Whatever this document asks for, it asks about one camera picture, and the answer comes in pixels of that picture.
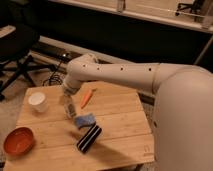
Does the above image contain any clear plastic bottle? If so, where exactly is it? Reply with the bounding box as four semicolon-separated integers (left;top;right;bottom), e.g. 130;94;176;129
63;95;76;118

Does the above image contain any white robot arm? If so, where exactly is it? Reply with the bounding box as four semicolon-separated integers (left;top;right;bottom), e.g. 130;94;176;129
63;54;213;171

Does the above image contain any orange ceramic bowl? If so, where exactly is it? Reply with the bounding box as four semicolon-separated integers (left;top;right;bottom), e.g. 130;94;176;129
3;127;35;157

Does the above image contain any orange carrot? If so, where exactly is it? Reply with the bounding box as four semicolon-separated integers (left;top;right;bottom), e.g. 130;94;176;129
80;89;97;109

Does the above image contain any white cup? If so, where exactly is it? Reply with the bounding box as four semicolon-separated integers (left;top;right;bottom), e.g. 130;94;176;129
28;92;48;113

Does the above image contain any blue sponge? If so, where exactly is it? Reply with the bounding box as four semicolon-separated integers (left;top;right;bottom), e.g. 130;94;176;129
74;113;96;129

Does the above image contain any black striped eraser block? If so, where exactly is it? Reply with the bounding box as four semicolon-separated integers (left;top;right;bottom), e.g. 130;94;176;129
77;124;102;154

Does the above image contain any wooden table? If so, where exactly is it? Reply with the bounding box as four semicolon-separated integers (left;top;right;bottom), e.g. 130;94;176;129
5;82;154;171

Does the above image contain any black office chair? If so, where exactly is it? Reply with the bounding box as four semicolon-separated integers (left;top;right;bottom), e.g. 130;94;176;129
0;24;56;101

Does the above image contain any black cable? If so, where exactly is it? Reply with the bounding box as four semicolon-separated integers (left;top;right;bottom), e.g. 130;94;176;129
41;54;69;88

